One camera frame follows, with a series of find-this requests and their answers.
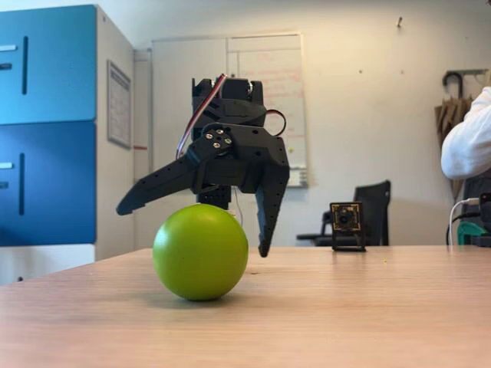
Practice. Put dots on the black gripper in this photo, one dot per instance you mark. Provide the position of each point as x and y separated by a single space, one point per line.
256 161

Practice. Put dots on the green ball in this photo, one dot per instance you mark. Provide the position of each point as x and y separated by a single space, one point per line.
199 253

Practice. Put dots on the black leader arm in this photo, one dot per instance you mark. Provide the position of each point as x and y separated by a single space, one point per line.
485 205

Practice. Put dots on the whiteboard eraser holder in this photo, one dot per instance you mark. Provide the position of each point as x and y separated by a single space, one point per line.
299 177

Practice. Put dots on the black webcam on stand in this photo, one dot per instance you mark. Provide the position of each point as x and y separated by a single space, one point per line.
347 220

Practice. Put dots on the framed notice sheet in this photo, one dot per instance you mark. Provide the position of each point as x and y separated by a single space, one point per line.
119 103

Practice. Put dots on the black office chair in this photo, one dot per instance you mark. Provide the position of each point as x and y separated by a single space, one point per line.
372 207

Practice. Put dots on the blue door locker cabinet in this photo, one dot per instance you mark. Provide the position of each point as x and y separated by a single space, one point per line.
50 134

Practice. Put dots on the brown folded umbrella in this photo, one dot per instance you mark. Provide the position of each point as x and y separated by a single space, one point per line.
449 115

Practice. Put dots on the green table clamp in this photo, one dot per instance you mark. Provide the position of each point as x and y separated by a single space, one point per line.
470 232

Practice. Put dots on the person in white shirt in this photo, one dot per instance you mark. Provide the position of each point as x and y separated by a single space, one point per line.
468 149

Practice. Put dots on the wall whiteboard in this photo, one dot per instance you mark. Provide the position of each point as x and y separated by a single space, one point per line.
172 96

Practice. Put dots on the metal wall hook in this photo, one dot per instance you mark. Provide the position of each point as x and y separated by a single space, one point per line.
399 22

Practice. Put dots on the wall coat rack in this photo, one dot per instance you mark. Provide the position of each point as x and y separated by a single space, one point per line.
466 73

